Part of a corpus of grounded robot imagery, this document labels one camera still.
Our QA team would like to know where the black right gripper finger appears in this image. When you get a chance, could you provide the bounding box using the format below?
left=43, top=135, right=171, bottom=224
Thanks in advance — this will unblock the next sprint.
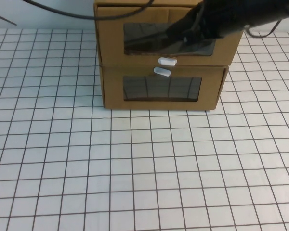
left=164, top=13, right=192, bottom=47

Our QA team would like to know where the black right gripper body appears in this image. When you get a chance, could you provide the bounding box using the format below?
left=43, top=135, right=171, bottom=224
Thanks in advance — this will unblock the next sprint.
left=183, top=2, right=214, bottom=44

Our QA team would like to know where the cardboard drawer with straight handle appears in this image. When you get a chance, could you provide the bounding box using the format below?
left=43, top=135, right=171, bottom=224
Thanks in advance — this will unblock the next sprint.
left=95, top=6, right=243, bottom=66

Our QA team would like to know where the cardboard box shell with open top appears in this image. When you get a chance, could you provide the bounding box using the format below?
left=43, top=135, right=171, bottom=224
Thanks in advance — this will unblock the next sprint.
left=93, top=0, right=251, bottom=66

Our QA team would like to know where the cardboard box shell under stack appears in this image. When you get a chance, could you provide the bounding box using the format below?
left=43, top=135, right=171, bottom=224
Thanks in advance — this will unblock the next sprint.
left=99, top=63, right=230, bottom=112

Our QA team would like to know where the straight white plastic drawer handle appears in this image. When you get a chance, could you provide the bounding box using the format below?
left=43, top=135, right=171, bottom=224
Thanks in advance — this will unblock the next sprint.
left=157, top=57, right=178, bottom=67

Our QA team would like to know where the tilted white plastic drawer handle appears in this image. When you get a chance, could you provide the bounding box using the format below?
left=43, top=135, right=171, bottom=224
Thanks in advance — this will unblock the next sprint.
left=153, top=66, right=172, bottom=78

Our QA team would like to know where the cardboard drawer with tilted handle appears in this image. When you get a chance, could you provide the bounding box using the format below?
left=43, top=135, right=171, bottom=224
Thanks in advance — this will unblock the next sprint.
left=103, top=66, right=226, bottom=110

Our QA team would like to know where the short black looped cable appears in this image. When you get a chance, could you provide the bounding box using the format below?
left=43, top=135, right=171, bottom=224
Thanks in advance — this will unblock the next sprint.
left=243, top=19, right=284, bottom=38

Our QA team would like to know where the long black curved cable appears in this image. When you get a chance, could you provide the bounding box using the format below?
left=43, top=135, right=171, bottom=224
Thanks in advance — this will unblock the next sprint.
left=28, top=0, right=152, bottom=20

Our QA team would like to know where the thin dark straight cable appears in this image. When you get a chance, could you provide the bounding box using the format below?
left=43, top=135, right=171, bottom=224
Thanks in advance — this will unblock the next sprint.
left=0, top=11, right=18, bottom=26

